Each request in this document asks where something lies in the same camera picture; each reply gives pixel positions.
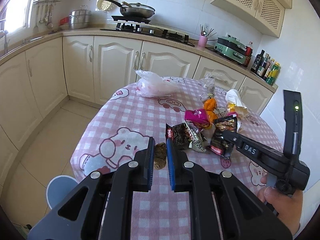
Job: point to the magenta snack wrapper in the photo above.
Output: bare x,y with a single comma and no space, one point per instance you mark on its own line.
198,118

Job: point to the yellow snack bag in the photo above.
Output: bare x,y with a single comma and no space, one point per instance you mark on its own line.
230,108

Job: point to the steel stock pot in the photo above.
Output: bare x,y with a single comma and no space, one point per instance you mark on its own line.
79,19

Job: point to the clear plastic bag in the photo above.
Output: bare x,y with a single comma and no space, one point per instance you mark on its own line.
209,85

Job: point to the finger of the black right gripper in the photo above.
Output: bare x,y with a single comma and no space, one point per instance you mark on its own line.
231,137

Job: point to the pink white plastic bag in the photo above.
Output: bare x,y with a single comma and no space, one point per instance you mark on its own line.
151,85

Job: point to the white tissue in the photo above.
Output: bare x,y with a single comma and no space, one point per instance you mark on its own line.
241,109

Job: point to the cream upper cabinet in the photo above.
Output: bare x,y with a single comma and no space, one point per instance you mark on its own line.
266,16

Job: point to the red cap soy bottle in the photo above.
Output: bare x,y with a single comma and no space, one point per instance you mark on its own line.
248,53

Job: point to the cream colander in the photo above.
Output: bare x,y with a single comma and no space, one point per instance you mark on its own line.
104,5

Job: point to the wall utensil rack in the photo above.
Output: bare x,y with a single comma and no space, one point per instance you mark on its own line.
44,13

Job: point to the dark sauce bottle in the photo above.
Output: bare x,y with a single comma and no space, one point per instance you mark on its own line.
258,59

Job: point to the person's right hand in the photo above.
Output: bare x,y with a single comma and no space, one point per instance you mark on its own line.
289,209

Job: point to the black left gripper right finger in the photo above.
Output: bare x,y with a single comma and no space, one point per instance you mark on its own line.
221,206

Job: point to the green yellow bottle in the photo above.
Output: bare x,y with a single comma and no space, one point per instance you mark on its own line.
273,73

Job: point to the pink checkered tablecloth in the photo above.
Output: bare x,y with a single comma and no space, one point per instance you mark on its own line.
124,125

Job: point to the green electric cooker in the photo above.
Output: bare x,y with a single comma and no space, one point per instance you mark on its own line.
231,48

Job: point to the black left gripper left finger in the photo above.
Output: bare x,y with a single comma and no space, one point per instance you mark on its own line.
100,206

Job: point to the black gas stove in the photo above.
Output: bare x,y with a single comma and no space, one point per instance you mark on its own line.
143,26

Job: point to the frying pan with lid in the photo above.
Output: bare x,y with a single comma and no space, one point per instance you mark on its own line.
134,9

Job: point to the cream lower cabinets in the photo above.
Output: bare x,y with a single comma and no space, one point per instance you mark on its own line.
90,66

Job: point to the blue white trash bin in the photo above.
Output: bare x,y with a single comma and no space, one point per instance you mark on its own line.
58,188

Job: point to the pink utensil holder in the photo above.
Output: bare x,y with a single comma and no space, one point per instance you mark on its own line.
202,41

